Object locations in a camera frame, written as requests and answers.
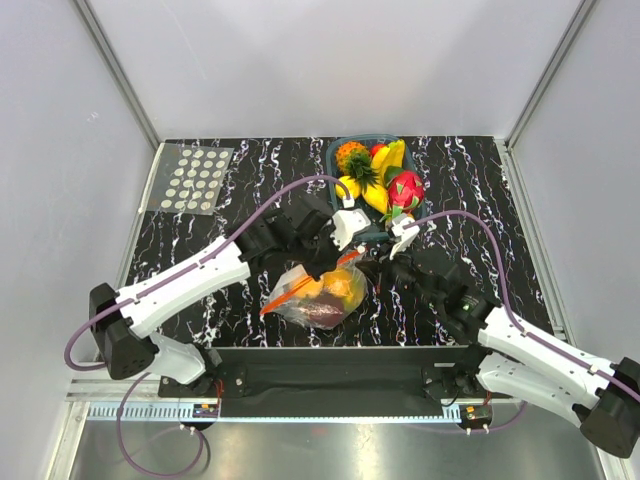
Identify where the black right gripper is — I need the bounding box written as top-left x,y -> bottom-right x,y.
355,239 -> 442,310

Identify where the yellow green mango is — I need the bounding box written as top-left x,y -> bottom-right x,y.
344,277 -> 367,311

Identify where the clear zip top bag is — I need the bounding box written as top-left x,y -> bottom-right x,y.
260,246 -> 367,328

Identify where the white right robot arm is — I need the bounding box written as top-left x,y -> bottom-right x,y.
358,253 -> 639,459

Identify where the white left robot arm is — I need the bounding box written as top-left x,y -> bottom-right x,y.
91,196 -> 352,396

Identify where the yellow lemon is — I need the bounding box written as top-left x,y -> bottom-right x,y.
335,175 -> 362,200

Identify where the transparent blue plastic fruit tray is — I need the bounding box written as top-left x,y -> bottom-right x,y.
325,134 -> 418,243

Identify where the small yellow orange fruit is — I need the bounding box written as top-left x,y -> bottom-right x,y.
362,184 -> 388,214

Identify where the orange pineapple toy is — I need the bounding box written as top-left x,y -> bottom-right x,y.
335,141 -> 378,189

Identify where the pink dragon fruit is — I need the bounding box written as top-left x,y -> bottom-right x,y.
383,169 -> 425,222

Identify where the green lime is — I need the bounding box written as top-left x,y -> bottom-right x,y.
384,167 -> 404,183

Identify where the red apple behind bananas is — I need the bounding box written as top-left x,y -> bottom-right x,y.
370,144 -> 386,157

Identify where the yellow banana bunch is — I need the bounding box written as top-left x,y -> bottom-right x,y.
371,139 -> 406,184

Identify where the clear sheet with white dots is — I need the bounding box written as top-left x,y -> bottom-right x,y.
140,143 -> 234,216

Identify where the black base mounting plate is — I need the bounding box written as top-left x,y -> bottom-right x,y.
158,344 -> 514,401

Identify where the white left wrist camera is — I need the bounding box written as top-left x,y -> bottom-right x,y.
330,209 -> 371,251

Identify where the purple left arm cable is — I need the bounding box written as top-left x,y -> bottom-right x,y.
64,174 -> 355,477

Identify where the white slotted cable duct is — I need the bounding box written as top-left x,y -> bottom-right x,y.
87,403 -> 462,422

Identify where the aluminium frame rail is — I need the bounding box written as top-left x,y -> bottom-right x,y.
66,362 -> 610,403

